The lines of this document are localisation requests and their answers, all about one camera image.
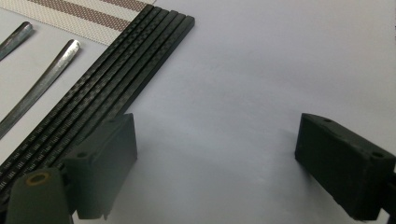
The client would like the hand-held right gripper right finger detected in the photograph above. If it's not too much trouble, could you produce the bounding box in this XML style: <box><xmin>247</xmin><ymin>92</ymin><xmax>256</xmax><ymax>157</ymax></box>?
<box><xmin>294</xmin><ymin>112</ymin><xmax>396</xmax><ymax>222</ymax></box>

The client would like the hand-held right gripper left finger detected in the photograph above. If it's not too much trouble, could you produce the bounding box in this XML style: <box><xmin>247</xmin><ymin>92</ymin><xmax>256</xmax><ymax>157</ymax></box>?
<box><xmin>61</xmin><ymin>112</ymin><xmax>138</xmax><ymax>220</ymax></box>

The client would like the row of black chopsticks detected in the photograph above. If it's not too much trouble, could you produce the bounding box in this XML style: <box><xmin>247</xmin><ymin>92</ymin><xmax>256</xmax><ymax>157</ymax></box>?
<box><xmin>0</xmin><ymin>3</ymin><xmax>196</xmax><ymax>203</ymax></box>

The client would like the silver metal spoon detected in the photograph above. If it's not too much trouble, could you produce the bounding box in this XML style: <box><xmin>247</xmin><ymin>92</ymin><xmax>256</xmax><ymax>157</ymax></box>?
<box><xmin>0</xmin><ymin>21</ymin><xmax>34</xmax><ymax>62</ymax></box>
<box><xmin>0</xmin><ymin>39</ymin><xmax>81</xmax><ymax>140</ymax></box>

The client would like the light blue table mat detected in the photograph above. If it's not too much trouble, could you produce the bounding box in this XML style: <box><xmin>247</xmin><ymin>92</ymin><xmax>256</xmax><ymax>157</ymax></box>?
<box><xmin>0</xmin><ymin>0</ymin><xmax>396</xmax><ymax>224</ymax></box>

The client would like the striped woven placemat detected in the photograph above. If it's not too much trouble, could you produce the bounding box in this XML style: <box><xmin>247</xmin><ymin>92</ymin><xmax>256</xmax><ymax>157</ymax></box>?
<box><xmin>0</xmin><ymin>0</ymin><xmax>157</xmax><ymax>47</ymax></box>

